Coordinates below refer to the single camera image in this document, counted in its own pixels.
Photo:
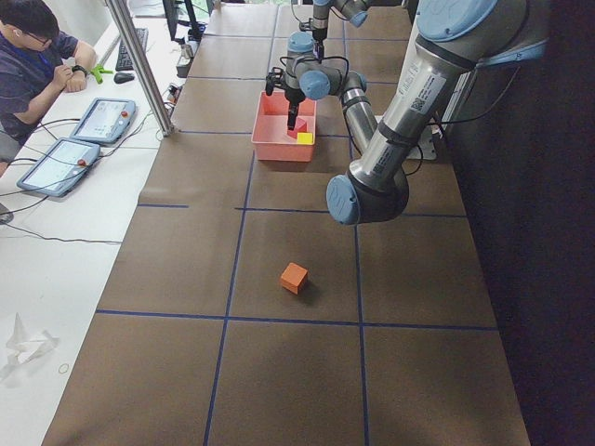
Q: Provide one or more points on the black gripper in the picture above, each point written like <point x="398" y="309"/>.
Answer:
<point x="319" y="48"/>
<point x="293" y="97"/>

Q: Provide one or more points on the red foam block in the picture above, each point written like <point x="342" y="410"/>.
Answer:
<point x="300" y="127"/>

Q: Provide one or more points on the yellow foam block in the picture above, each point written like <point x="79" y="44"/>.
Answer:
<point x="305" y="138"/>

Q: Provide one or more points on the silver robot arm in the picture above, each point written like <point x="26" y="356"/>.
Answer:
<point x="353" y="11"/>
<point x="449" y="38"/>

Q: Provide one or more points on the pink plastic bin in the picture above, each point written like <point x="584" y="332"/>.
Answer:
<point x="271" y="143"/>

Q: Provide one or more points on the metal cup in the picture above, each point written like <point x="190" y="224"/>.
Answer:
<point x="187" y="50"/>

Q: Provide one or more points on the orange foam block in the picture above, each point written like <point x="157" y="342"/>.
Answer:
<point x="293" y="278"/>

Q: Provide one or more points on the black computer mouse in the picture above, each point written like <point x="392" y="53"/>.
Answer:
<point x="123" y="77"/>

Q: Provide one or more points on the far teach pendant tablet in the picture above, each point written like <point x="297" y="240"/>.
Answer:
<point x="105" y="120"/>

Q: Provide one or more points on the teach pendant tablet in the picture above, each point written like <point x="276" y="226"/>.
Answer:
<point x="61" y="168"/>
<point x="105" y="120"/>

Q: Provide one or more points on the near teach pendant tablet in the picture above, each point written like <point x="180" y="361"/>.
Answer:
<point x="61" y="168"/>

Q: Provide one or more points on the seated person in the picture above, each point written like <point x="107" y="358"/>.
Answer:
<point x="38" y="63"/>

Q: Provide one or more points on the crumpled white paper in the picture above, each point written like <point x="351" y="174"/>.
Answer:
<point x="19" y="347"/>

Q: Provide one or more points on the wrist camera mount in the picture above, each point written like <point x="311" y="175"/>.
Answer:
<point x="274" y="80"/>

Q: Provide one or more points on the aluminium frame post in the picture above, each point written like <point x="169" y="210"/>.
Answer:
<point x="124" y="23"/>

